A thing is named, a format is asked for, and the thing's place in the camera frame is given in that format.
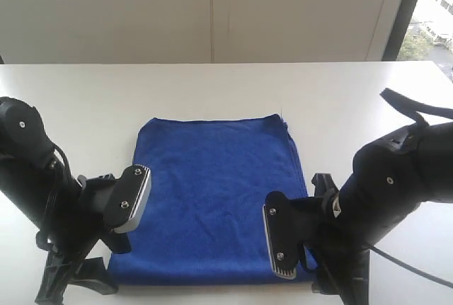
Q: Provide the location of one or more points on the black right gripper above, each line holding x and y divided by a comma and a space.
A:
339, 266

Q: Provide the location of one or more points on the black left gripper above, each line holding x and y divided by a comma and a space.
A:
69, 215

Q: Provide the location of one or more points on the blue towel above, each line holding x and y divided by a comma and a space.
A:
203, 222

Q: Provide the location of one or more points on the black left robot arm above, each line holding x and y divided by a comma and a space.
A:
26, 152

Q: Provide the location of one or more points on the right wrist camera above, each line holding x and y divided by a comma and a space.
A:
283, 244

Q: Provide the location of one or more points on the dark window frame pillar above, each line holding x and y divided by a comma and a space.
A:
398, 31

